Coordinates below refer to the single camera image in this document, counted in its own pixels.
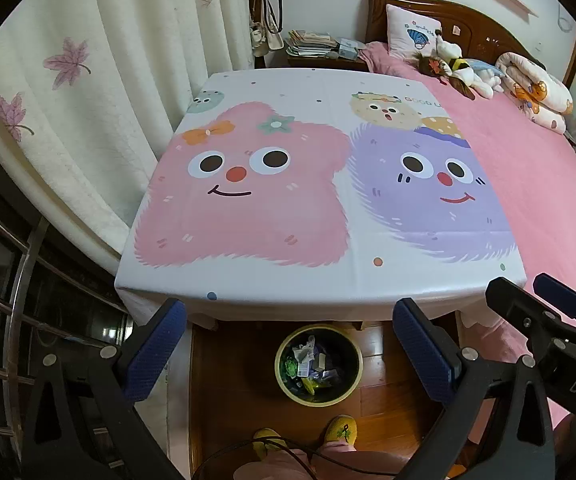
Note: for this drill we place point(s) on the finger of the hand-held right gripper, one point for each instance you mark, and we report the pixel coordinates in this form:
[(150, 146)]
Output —
[(518, 305), (558, 294)]

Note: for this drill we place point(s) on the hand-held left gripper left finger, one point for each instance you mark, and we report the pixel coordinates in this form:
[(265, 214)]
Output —
[(155, 350)]

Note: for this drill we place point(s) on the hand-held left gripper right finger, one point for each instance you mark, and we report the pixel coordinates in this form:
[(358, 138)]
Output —
[(423, 350)]

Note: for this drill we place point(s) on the round yellow rimmed bin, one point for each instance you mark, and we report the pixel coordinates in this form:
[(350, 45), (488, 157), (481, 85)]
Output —
[(318, 397)]

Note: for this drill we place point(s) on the yellow snack packet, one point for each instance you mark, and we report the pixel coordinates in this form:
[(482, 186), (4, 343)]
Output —
[(313, 385)]

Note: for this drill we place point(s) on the white paper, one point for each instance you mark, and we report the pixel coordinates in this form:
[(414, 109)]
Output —
[(307, 347)]

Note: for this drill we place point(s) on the pink bed blanket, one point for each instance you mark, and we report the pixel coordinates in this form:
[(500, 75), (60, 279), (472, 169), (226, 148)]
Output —
[(533, 185)]

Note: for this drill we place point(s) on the person's right yellow slipper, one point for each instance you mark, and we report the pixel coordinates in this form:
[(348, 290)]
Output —
[(342, 430)]

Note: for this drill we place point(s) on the person's right leg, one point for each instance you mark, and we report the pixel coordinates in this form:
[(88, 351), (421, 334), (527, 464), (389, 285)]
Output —
[(353, 465)]

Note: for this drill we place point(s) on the steel tube rack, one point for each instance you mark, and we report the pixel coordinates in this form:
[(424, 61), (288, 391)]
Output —
[(17, 285)]

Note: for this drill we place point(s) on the cartoon monster printed tablecloth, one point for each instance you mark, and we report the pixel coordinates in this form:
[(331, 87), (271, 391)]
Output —
[(268, 200)]

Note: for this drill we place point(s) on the folded bear print quilt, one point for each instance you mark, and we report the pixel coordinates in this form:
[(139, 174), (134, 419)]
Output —
[(533, 90)]

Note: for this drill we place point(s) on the light blue plush toy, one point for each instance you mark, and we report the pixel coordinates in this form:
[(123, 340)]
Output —
[(483, 66)]

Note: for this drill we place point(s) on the cream leaf print curtain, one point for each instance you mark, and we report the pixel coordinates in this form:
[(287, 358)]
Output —
[(92, 110)]

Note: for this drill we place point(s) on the brown haired doll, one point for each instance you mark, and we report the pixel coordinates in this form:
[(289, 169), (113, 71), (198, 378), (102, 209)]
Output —
[(430, 65)]

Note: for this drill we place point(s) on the white plush with bee stripes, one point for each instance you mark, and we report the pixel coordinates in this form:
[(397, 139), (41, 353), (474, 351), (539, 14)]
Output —
[(453, 55)]

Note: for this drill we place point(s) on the dark wooden headboard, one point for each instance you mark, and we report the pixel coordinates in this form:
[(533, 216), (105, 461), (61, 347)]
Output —
[(483, 25)]

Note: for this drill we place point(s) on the pink white cartoon pillow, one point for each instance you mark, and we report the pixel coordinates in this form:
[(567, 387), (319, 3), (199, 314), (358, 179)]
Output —
[(413, 32)]

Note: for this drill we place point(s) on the wooden nightstand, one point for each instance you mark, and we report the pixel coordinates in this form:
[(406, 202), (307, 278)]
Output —
[(318, 62)]

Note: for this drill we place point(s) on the light blue box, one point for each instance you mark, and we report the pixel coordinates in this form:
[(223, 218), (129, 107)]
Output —
[(349, 49)]

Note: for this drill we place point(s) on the stack of books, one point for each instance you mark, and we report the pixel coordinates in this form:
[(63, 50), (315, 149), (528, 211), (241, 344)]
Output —
[(310, 42)]

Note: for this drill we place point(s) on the white handbag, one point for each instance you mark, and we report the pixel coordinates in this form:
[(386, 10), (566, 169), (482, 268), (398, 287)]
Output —
[(260, 39)]

